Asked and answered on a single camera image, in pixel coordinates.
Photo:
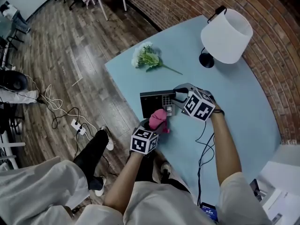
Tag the white paper sheet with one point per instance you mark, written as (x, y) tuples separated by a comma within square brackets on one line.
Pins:
[(281, 203)]

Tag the white frame desk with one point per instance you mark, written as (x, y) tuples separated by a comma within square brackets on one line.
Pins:
[(11, 144)]

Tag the pink cloth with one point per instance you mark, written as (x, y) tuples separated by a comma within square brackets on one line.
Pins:
[(159, 118)]

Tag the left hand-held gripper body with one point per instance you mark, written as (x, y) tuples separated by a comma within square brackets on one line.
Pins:
[(143, 142)]

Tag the person's right forearm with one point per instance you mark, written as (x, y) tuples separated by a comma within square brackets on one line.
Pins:
[(225, 149)]

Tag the white shade table lamp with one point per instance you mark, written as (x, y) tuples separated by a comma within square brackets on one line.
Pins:
[(226, 36)]

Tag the black wrist band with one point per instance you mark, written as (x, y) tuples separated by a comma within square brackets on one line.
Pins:
[(218, 111)]

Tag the black patterned bag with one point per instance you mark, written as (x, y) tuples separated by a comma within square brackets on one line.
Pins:
[(256, 190)]

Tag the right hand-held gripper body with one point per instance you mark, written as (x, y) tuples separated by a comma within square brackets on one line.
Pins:
[(199, 105)]

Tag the person's black trousers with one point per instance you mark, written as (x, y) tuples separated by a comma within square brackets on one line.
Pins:
[(147, 170)]

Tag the black phone blue screen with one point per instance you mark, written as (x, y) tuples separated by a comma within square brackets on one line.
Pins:
[(209, 212)]

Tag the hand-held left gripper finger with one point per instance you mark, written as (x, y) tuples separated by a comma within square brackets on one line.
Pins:
[(144, 125), (162, 127)]

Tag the person's left forearm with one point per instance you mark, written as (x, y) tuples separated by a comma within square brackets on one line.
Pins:
[(124, 182)]

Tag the person's white sneaker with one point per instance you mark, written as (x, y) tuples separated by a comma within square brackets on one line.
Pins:
[(165, 168)]

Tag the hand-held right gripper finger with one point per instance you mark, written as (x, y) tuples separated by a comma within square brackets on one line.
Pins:
[(187, 86), (181, 105)]

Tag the white power strip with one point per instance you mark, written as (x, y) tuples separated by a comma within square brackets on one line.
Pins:
[(78, 126)]

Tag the light blue table white legs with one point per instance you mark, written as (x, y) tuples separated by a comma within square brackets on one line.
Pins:
[(239, 97)]

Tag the person's beige shirt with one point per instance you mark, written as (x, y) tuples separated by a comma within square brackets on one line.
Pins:
[(168, 207)]

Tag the white artificial flower bouquet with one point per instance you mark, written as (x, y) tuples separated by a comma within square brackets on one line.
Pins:
[(146, 57)]

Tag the black oval backpack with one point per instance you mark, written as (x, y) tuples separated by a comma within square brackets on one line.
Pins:
[(9, 78)]

